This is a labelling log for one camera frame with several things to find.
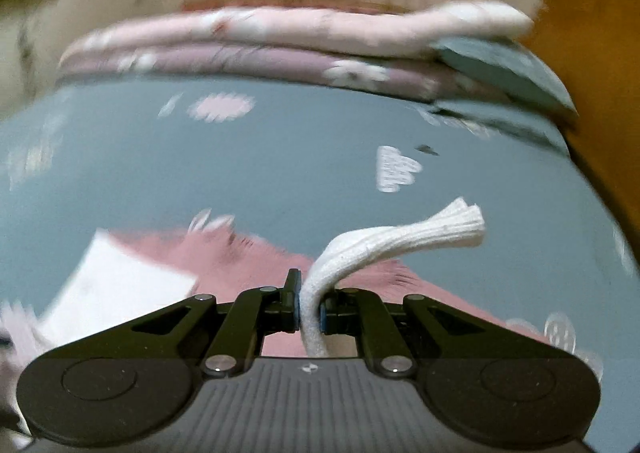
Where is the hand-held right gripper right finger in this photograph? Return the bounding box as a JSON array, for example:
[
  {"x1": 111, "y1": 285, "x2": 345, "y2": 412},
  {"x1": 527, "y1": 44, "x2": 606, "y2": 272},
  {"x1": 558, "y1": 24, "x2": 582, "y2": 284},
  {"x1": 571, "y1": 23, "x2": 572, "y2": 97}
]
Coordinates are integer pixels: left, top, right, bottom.
[{"x1": 319, "y1": 288, "x2": 501, "y2": 376}]

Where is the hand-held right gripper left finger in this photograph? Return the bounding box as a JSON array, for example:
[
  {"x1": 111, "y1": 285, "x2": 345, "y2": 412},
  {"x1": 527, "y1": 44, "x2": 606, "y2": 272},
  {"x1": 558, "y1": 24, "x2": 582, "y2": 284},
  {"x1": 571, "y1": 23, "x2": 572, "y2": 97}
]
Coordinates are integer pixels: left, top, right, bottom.
[{"x1": 127, "y1": 269, "x2": 303, "y2": 378}]

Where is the light pink floral quilt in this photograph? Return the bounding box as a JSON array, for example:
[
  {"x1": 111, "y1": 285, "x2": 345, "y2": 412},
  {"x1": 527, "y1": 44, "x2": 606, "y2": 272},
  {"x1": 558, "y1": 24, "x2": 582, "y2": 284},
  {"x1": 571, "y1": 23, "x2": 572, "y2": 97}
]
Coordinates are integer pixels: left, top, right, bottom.
[{"x1": 62, "y1": 0, "x2": 533, "y2": 66}]

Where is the blue pillow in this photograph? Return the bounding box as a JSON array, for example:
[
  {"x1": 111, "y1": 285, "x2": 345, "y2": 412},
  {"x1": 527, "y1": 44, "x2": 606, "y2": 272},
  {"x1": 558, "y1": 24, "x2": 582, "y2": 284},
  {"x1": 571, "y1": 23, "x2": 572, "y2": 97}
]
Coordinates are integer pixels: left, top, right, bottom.
[
  {"x1": 425, "y1": 100, "x2": 571, "y2": 154},
  {"x1": 432, "y1": 35, "x2": 578, "y2": 116}
]

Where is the purple floral quilt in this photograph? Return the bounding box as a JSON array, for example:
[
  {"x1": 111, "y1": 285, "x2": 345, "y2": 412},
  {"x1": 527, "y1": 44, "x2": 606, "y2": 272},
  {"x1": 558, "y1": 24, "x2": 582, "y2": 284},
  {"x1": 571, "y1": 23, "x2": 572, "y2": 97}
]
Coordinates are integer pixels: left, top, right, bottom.
[{"x1": 55, "y1": 45, "x2": 501, "y2": 101}]

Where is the wooden bed headboard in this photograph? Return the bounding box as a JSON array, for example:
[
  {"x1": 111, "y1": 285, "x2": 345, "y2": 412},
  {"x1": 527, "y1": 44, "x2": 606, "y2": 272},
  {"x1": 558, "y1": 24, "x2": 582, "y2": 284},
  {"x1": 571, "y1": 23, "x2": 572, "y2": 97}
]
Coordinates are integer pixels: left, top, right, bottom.
[{"x1": 515, "y1": 0, "x2": 640, "y2": 229}]

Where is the blue floral bed sheet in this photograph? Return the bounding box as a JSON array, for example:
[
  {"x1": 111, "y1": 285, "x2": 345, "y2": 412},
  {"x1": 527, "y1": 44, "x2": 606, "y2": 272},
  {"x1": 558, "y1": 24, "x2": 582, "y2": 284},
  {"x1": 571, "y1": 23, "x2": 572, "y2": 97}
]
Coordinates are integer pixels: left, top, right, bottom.
[{"x1": 0, "y1": 78, "x2": 640, "y2": 453}]

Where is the pink and white sweater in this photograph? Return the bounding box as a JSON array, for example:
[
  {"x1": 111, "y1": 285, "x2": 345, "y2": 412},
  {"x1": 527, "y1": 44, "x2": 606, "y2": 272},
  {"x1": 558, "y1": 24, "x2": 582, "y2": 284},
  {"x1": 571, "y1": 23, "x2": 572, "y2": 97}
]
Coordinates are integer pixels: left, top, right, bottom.
[{"x1": 35, "y1": 198, "x2": 508, "y2": 359}]

